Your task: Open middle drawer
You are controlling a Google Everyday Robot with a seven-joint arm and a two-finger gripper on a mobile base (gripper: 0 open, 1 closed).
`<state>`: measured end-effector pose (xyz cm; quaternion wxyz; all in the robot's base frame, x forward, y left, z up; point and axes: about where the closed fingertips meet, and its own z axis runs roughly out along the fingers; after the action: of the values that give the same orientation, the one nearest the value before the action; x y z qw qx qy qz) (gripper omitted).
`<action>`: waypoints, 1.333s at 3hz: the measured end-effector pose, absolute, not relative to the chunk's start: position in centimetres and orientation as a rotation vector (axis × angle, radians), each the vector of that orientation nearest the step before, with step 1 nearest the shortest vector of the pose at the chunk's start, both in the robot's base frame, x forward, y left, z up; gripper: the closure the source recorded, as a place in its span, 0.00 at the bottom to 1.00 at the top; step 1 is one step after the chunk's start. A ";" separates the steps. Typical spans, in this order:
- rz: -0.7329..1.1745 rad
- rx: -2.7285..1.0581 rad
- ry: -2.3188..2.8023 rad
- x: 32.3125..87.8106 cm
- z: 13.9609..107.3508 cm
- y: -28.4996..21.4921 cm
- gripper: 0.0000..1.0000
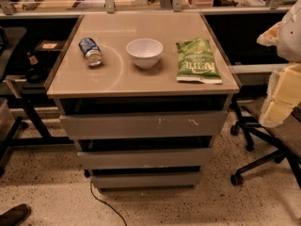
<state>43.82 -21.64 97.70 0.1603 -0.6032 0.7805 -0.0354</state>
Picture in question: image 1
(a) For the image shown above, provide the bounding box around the green chip bag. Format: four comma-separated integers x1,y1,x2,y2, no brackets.
176,38,222,84

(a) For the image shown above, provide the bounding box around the grey drawer cabinet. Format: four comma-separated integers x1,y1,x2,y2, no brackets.
47,11,239,180

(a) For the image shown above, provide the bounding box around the grey top drawer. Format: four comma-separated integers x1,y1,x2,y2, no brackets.
60,111,228,139

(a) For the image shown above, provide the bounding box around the white bowl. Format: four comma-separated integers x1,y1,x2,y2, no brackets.
126,39,164,69

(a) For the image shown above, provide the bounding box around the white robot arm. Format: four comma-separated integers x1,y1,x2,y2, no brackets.
257,8,301,128

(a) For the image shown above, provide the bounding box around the black floor cable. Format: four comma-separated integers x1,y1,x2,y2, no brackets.
89,181,129,226

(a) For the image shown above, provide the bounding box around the dark shoe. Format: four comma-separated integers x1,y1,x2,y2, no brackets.
0,203,31,226

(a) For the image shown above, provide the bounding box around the black office chair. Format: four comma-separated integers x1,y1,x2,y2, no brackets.
230,85,301,187

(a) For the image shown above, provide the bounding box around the blue soda can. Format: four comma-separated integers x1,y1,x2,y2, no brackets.
79,38,103,67

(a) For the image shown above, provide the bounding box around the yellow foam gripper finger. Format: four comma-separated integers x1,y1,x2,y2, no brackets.
259,63,301,128

